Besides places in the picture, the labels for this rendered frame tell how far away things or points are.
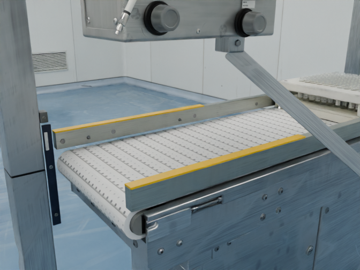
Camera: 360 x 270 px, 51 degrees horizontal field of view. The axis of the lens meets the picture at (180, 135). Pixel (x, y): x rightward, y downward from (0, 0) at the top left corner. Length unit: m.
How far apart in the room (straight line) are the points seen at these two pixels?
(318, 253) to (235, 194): 0.44
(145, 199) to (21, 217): 0.33
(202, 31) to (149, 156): 0.29
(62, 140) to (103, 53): 5.77
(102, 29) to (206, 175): 0.24
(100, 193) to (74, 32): 5.69
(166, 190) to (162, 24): 0.22
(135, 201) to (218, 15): 0.24
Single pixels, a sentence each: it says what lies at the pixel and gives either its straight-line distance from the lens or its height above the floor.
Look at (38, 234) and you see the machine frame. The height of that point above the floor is 0.78.
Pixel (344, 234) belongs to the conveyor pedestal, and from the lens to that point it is 1.06.
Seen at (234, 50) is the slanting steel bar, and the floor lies 1.13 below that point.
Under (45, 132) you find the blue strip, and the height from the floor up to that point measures 0.98.
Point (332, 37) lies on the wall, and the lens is 4.03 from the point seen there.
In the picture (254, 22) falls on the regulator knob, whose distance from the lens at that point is 0.45.
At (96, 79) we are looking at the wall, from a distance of 6.43.
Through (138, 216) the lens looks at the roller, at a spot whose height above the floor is 0.93.
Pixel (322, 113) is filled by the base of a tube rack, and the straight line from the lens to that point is 0.94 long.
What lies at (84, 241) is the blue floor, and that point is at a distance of 2.16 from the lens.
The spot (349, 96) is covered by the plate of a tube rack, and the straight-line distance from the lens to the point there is 0.90.
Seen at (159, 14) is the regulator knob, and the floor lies 1.18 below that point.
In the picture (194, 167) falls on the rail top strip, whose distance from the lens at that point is 0.51.
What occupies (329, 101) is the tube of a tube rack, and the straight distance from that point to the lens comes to 0.97.
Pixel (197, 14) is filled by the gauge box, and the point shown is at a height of 1.18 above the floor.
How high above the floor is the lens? 1.18
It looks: 18 degrees down
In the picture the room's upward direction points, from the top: straight up
